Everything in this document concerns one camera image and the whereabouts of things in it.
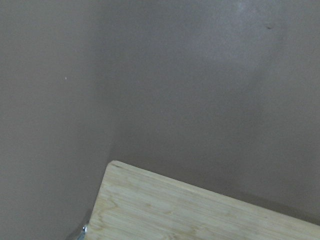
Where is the bamboo cutting board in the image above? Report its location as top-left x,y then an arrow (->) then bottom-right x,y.
80,161 -> 320,240

